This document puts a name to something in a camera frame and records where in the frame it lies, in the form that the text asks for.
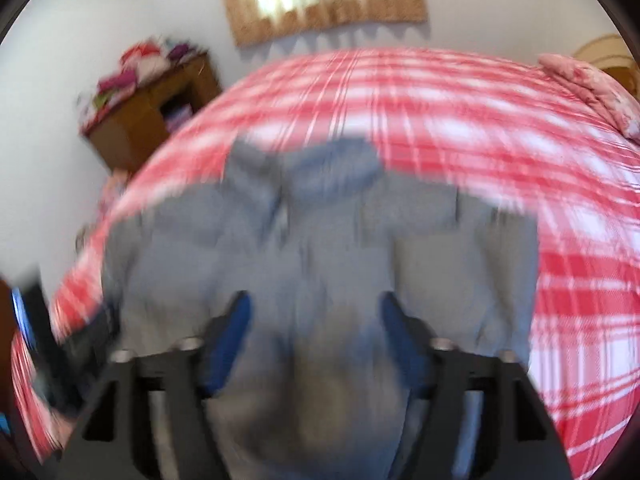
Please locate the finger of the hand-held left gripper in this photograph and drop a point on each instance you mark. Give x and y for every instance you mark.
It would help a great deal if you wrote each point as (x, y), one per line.
(35, 315)

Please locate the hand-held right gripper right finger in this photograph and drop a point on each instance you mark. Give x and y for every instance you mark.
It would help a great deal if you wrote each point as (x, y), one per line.
(396, 341)

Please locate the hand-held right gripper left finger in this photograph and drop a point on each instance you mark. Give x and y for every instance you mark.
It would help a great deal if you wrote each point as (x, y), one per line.
(231, 342)

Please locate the grey padded jacket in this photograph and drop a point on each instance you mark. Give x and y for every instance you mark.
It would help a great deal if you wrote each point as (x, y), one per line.
(325, 240)

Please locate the pile of colourful clothes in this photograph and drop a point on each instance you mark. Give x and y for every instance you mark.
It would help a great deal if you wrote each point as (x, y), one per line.
(145, 60)

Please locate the wooden cabinet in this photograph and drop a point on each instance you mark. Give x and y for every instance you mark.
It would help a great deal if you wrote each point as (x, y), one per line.
(135, 130)

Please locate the red white plaid blanket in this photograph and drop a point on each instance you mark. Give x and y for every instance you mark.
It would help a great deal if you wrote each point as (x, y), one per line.
(500, 135)

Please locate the golden patterned curtain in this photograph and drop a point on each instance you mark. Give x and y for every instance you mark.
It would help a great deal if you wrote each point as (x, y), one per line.
(350, 10)

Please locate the wooden arched headboard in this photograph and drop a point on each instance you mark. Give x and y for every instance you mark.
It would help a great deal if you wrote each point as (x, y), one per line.
(605, 47)

